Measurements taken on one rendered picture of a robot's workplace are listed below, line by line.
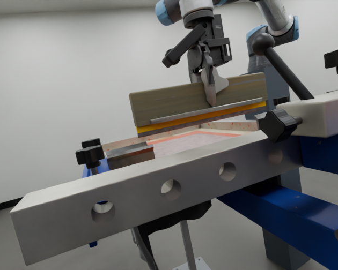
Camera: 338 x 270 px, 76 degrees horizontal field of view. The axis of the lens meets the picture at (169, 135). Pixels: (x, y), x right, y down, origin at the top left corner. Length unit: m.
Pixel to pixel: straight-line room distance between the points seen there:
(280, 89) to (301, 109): 1.10
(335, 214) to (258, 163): 0.14
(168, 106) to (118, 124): 3.69
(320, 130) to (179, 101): 0.32
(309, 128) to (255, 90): 0.37
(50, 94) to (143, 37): 1.95
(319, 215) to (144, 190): 0.24
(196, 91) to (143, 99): 0.13
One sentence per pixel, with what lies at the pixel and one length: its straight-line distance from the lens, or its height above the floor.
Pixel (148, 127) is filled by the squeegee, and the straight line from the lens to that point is 0.49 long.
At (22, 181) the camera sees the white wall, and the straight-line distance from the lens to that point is 4.41.
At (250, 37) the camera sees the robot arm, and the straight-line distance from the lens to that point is 1.39.
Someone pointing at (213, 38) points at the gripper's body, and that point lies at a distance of 0.57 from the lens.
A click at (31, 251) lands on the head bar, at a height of 1.00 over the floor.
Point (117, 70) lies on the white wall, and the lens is 4.27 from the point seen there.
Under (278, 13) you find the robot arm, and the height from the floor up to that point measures 1.41.
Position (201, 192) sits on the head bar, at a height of 1.00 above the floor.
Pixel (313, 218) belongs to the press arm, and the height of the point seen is 0.92.
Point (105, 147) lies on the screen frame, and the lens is 1.04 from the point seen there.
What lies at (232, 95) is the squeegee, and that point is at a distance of 0.57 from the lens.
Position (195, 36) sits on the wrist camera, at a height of 1.24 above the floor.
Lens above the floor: 1.10
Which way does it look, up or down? 7 degrees down
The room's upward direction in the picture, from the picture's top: 11 degrees counter-clockwise
